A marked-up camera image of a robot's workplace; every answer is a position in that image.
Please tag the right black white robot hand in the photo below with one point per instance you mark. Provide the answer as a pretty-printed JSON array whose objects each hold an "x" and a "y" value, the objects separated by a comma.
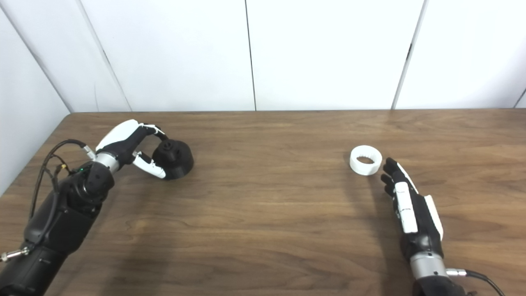
[{"x": 425, "y": 234}]

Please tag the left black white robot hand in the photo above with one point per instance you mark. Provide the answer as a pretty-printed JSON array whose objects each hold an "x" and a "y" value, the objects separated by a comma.
[{"x": 119, "y": 142}]

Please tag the round black plastic part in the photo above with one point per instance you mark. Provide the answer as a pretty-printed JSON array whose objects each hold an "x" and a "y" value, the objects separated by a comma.
[{"x": 178, "y": 160}]

